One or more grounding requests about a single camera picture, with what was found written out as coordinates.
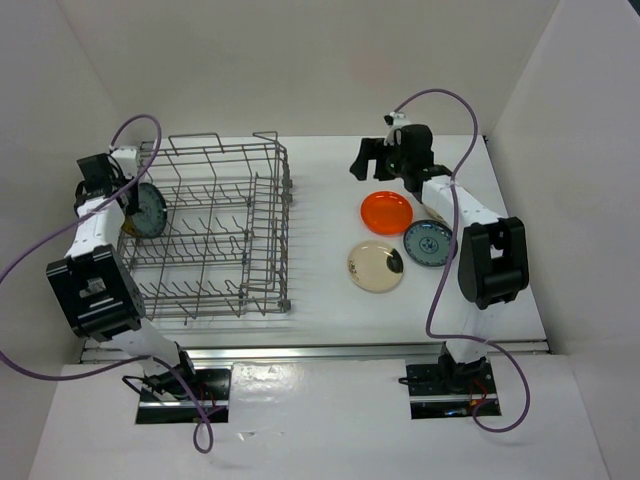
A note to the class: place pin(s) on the blue floral plate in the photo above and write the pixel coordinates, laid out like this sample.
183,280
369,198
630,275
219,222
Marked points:
150,220
428,242

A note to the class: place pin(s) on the orange plastic plate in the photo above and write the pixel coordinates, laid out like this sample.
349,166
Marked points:
386,213

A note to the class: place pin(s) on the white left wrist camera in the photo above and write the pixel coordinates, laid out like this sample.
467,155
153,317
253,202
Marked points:
127,159

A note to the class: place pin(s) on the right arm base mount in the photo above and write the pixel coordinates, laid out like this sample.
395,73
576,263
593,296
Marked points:
430,398

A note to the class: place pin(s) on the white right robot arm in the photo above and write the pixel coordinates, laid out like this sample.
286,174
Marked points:
488,252

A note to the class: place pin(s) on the aluminium rail table edge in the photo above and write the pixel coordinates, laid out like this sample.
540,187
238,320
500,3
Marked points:
94,354

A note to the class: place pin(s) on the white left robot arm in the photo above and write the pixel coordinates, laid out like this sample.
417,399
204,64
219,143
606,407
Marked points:
96,292

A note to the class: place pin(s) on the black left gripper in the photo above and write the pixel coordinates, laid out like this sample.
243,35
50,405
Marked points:
119,176

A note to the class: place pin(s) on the beige plate with black patch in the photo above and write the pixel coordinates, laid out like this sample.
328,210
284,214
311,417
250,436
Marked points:
375,266

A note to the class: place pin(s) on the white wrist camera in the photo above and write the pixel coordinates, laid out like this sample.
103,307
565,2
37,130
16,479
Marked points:
127,159
396,120

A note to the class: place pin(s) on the yellow patterned plate brown rim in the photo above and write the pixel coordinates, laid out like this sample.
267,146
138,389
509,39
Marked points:
129,228

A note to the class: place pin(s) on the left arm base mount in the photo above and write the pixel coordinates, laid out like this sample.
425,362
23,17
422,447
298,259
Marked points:
211,388

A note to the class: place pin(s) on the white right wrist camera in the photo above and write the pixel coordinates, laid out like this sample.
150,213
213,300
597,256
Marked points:
396,120

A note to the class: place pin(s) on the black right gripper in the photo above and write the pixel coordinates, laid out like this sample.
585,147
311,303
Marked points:
373,149

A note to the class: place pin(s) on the grey wire dish rack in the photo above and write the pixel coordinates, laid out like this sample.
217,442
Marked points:
223,254

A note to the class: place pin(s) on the beige plate far right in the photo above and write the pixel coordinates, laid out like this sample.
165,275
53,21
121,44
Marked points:
434,214

